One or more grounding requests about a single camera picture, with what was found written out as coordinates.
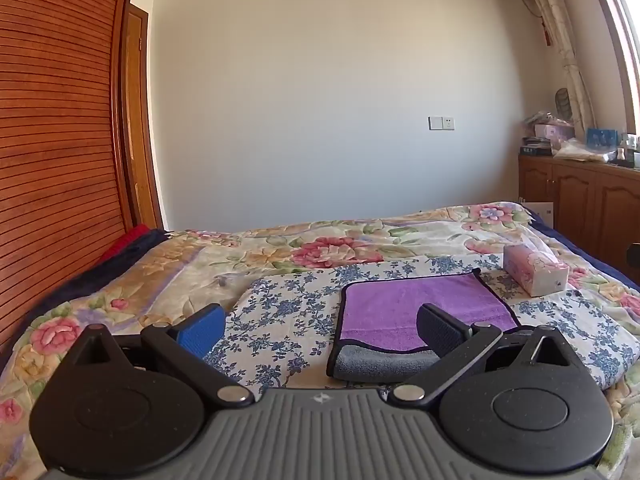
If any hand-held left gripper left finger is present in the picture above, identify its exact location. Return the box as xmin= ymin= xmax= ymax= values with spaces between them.
xmin=64 ymin=304 xmax=255 ymax=407

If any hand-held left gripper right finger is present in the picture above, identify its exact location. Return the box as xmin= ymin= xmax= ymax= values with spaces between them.
xmin=389 ymin=303 xmax=584 ymax=407

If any purple and grey towel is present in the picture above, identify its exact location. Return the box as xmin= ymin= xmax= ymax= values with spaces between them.
xmin=326 ymin=269 xmax=523 ymax=383

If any pink floral bedspread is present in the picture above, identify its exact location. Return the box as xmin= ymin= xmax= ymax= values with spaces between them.
xmin=0 ymin=201 xmax=640 ymax=480

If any blue floral cloth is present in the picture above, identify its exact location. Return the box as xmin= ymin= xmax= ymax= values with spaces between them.
xmin=202 ymin=255 xmax=640 ymax=397

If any pink floral tissue pack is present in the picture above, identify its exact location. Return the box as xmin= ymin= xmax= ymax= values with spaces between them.
xmin=502 ymin=245 xmax=571 ymax=297

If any red cloth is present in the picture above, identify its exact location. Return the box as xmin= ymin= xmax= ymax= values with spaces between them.
xmin=97 ymin=225 xmax=152 ymax=264

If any dark blue blanket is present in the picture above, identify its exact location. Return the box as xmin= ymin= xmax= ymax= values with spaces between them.
xmin=0 ymin=229 xmax=173 ymax=361

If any white cardboard box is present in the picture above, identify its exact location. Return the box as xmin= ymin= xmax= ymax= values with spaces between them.
xmin=520 ymin=200 xmax=555 ymax=228

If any dark blue bed sheet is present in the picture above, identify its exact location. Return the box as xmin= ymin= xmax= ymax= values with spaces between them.
xmin=525 ymin=208 xmax=640 ymax=283

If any wooden cabinet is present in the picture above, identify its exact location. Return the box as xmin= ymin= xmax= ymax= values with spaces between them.
xmin=517 ymin=154 xmax=640 ymax=281

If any pink box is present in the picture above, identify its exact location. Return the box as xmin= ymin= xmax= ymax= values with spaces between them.
xmin=534 ymin=124 xmax=576 ymax=142

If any clear plastic bag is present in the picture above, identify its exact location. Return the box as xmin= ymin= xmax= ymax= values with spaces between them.
xmin=554 ymin=140 xmax=613 ymax=162

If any wooden door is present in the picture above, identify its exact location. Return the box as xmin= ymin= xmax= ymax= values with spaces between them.
xmin=122 ymin=2 xmax=166 ymax=231

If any slatted wooden wardrobe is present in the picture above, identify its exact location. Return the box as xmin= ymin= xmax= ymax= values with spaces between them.
xmin=0 ymin=0 xmax=139 ymax=356

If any blue box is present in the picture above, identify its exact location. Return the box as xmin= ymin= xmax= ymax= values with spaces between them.
xmin=586 ymin=128 xmax=619 ymax=149

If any cream patterned curtain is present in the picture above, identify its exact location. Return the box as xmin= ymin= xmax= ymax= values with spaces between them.
xmin=515 ymin=0 xmax=598 ymax=138

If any wooden window frame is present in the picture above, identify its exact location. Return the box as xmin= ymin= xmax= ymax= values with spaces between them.
xmin=582 ymin=0 xmax=640 ymax=136

